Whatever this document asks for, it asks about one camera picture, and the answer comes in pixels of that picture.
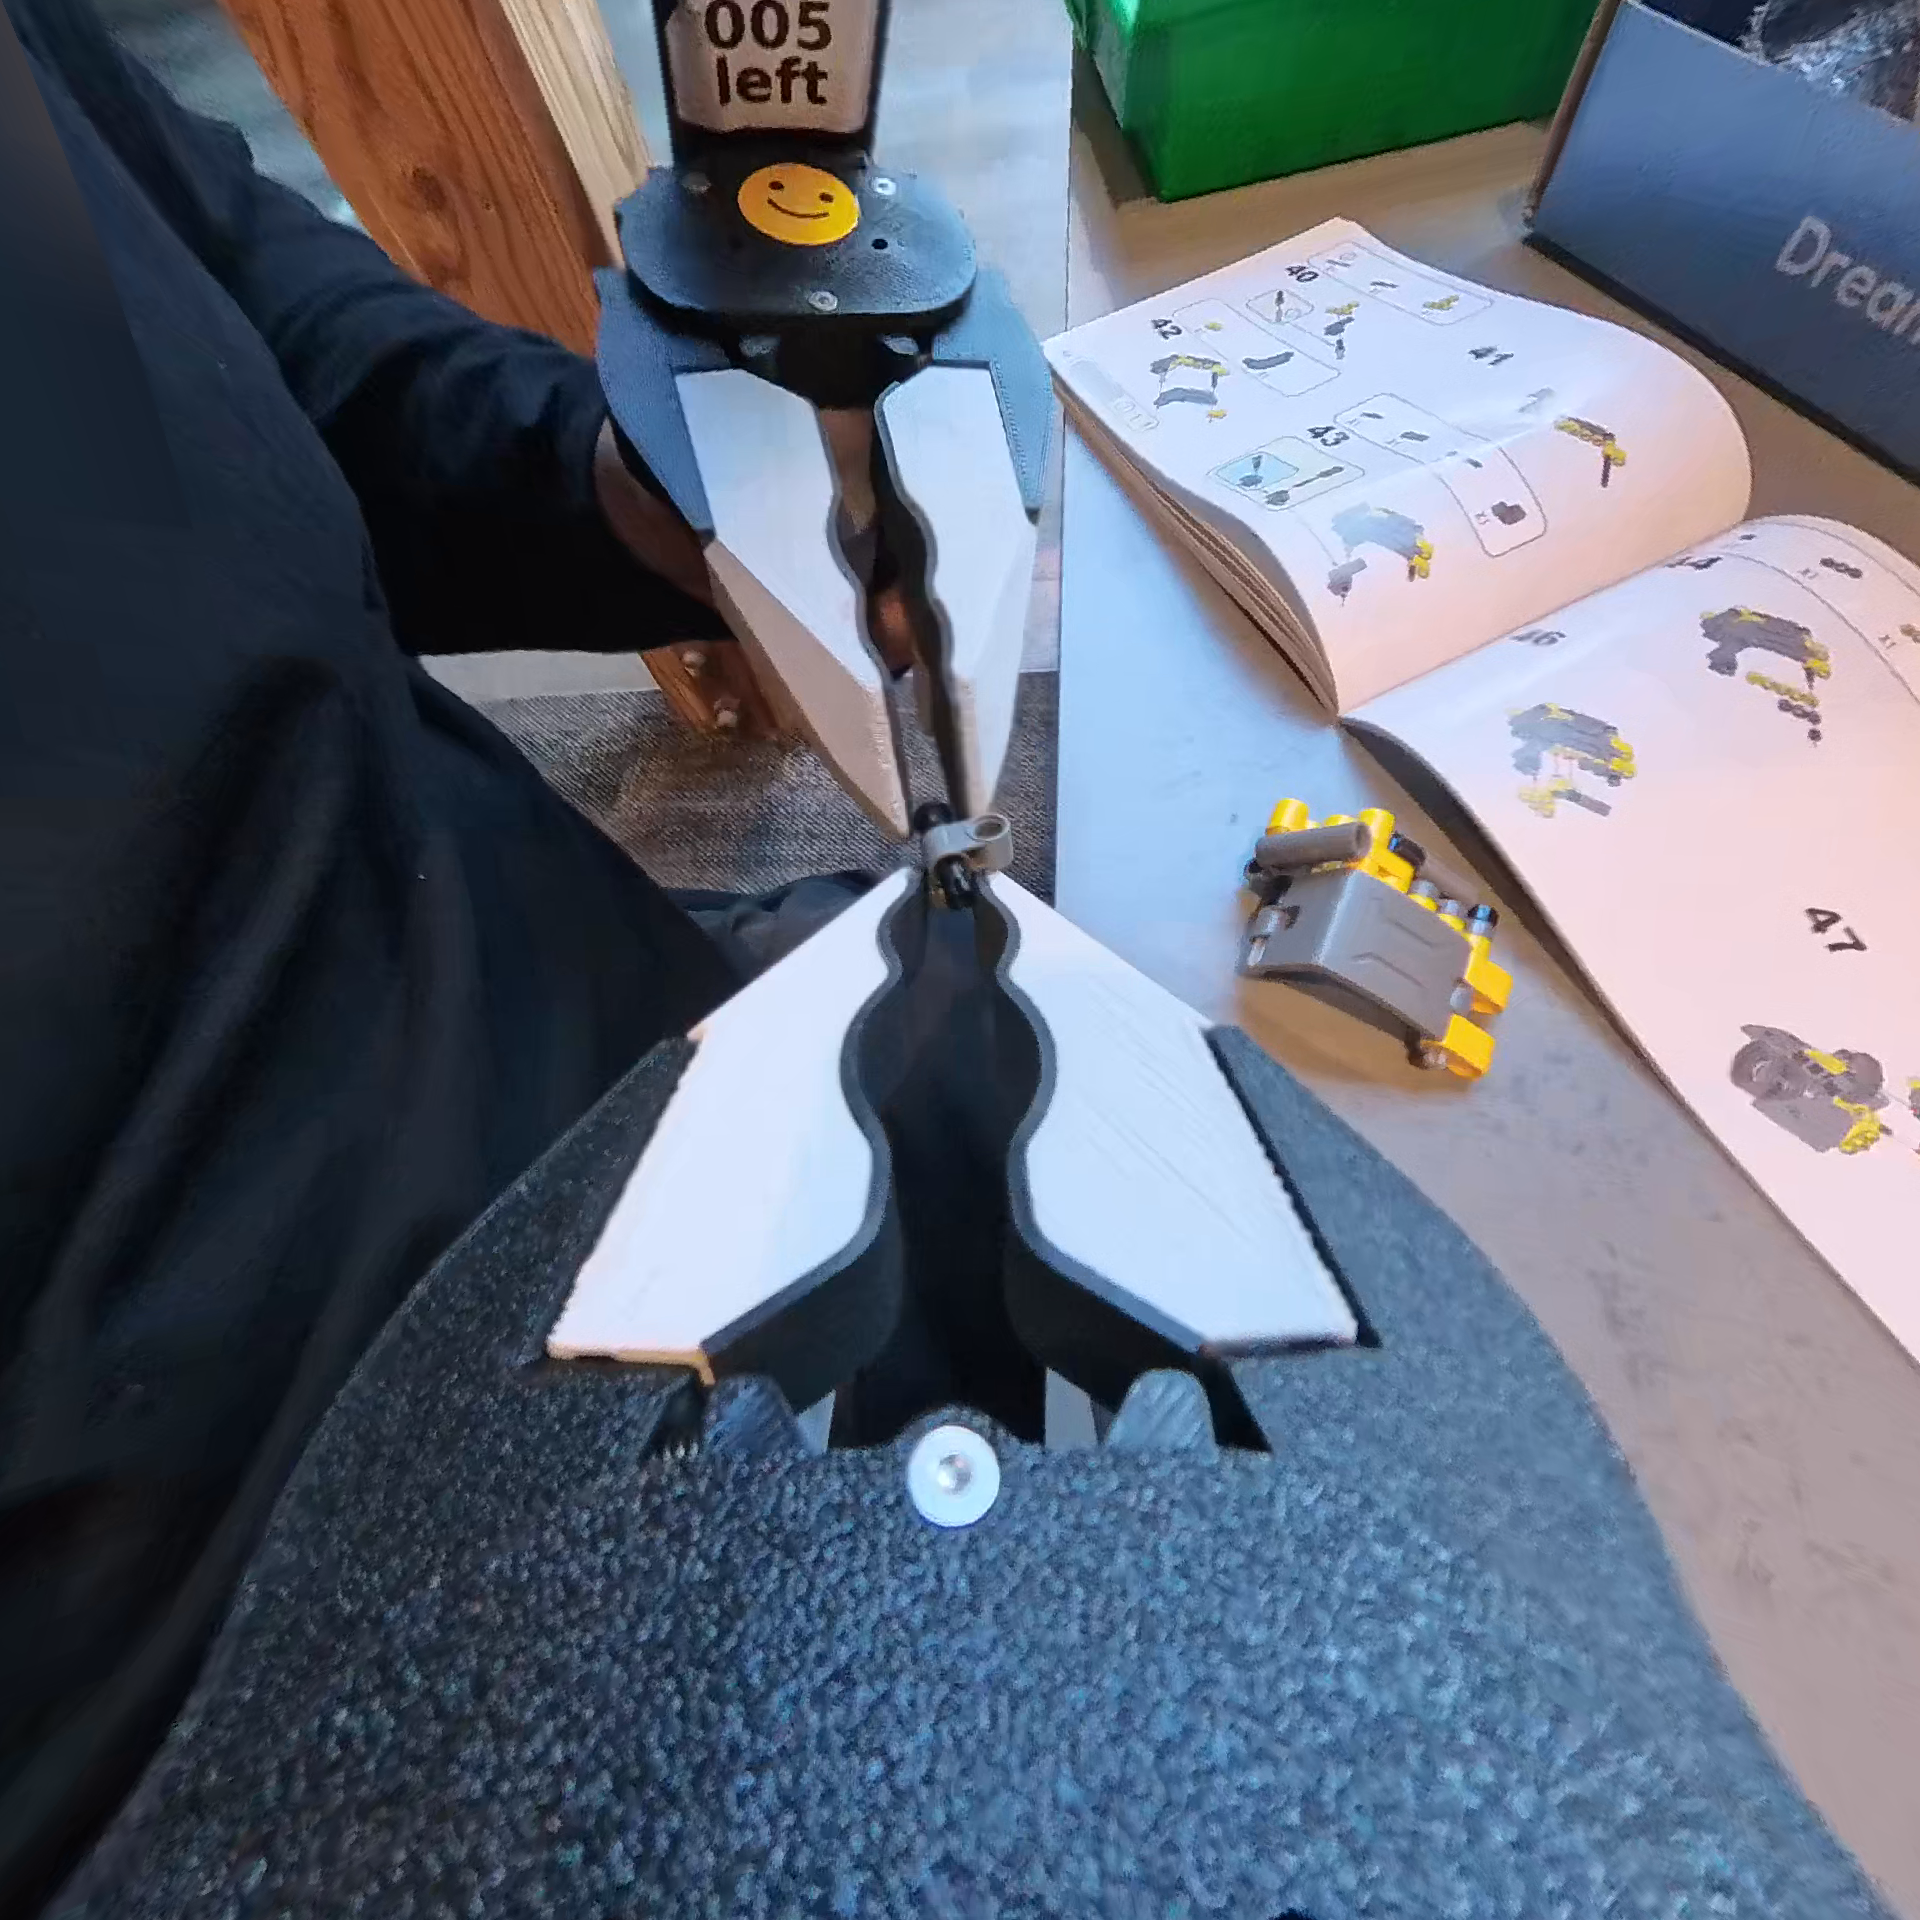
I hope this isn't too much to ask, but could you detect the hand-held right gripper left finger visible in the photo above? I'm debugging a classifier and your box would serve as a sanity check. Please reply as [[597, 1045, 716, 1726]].
[[545, 867, 923, 1370]]

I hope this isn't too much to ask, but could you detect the clear plastic bag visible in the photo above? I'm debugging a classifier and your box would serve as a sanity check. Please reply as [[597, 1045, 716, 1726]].
[[1725, 0, 1920, 115]]

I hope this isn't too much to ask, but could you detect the grey yellow brick subassembly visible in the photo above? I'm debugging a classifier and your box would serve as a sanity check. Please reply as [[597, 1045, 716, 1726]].
[[1236, 803, 1513, 1080]]

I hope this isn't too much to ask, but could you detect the green plastic bin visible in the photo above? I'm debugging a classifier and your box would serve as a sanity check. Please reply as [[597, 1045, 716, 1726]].
[[1066, 0, 1605, 204]]

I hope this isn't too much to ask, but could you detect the person's left hand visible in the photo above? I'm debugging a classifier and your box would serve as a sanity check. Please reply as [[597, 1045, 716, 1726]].
[[593, 427, 740, 608]]

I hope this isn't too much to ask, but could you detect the grey connector with black pin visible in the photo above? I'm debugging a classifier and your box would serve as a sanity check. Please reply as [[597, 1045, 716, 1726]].
[[915, 806, 1013, 911]]

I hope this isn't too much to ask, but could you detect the white building instruction booklet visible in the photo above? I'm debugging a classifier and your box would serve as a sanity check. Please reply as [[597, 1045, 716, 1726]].
[[1043, 218, 1920, 1370]]

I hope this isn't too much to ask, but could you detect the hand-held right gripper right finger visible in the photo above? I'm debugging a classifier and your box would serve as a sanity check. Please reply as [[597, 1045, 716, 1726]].
[[977, 872, 1362, 1363]]

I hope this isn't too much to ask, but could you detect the person's left forearm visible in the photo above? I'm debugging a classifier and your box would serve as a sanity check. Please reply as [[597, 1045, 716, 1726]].
[[248, 165, 723, 659]]

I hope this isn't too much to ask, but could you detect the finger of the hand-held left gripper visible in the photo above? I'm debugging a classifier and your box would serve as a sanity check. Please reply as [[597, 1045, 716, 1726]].
[[673, 367, 915, 839], [873, 364, 1041, 823]]

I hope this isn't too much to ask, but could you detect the dark grey cardboard box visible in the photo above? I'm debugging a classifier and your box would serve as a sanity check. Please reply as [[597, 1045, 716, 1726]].
[[1523, 0, 1920, 484]]

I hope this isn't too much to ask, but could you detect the wooden desk leg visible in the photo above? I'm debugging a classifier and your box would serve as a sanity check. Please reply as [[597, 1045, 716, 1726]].
[[217, 0, 804, 741]]

